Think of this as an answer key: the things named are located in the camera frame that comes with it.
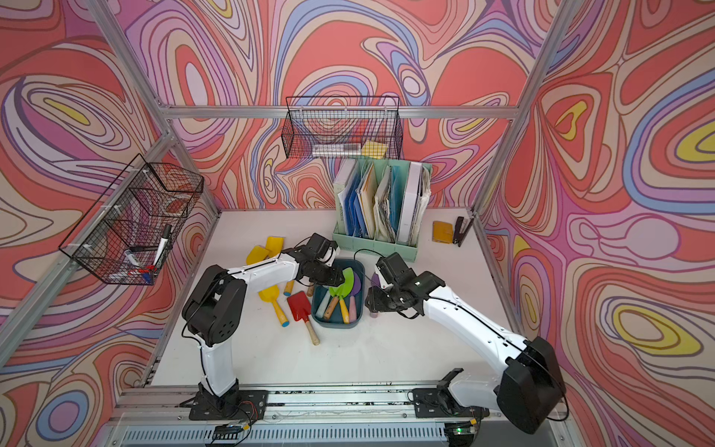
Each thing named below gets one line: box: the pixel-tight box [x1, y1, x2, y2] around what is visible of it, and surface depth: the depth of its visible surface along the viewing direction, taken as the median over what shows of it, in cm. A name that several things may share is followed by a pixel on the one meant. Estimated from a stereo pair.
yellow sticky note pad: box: [431, 220, 454, 244], surface depth 113 cm
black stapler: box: [452, 216, 475, 247], surface depth 112 cm
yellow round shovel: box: [245, 244, 272, 266], surface depth 107 cm
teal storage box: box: [310, 257, 365, 329], surface depth 92 cm
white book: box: [397, 161, 423, 244], surface depth 98 cm
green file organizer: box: [332, 159, 433, 263], surface depth 98 cm
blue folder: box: [343, 171, 368, 238], surface depth 100 cm
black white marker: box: [152, 223, 173, 268], surface depth 70 cm
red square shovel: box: [286, 290, 321, 346], surface depth 93 cm
